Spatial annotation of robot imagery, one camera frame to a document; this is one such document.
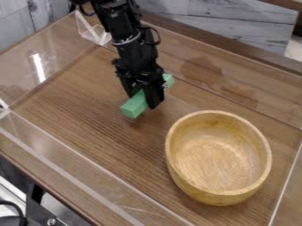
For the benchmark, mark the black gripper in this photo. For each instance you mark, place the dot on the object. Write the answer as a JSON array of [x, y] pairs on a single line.
[[137, 69]]

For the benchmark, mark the green rectangular block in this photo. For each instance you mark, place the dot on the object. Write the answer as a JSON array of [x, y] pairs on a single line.
[[135, 105]]

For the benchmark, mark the light wooden bowl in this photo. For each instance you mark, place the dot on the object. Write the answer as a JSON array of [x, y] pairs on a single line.
[[217, 157]]

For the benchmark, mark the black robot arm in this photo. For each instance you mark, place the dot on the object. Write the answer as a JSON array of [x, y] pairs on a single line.
[[120, 18]]

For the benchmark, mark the clear acrylic corner bracket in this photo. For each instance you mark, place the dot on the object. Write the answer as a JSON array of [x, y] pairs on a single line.
[[92, 33]]

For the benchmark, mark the clear acrylic tray wall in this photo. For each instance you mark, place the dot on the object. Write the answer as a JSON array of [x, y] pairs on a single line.
[[100, 196]]

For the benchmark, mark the black table leg frame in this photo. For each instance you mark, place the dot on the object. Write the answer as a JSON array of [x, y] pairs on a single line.
[[45, 211]]

